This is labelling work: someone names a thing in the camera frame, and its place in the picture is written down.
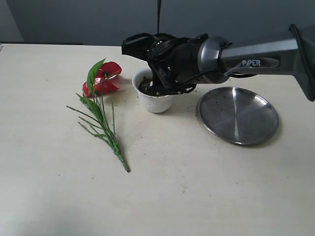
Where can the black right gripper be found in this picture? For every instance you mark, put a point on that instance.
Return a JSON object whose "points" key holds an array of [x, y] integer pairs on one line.
{"points": [[174, 62]]}

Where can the round stainless steel plate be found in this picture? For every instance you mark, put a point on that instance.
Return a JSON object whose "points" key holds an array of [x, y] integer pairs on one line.
{"points": [[237, 115]]}

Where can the red artificial flower with stem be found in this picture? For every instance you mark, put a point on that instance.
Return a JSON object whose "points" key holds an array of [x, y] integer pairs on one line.
{"points": [[100, 81]]}

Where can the white scalloped flower pot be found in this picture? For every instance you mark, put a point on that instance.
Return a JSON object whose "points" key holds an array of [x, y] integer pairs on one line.
{"points": [[152, 104]]}

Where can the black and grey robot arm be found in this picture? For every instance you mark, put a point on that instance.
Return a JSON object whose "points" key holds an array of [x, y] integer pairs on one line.
{"points": [[289, 53]]}

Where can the clump of roots and soil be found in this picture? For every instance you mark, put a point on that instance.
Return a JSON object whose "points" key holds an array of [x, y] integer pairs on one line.
{"points": [[152, 87]]}

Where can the black wrist camera on gripper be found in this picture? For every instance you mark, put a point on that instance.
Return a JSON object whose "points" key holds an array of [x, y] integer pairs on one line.
{"points": [[139, 46]]}

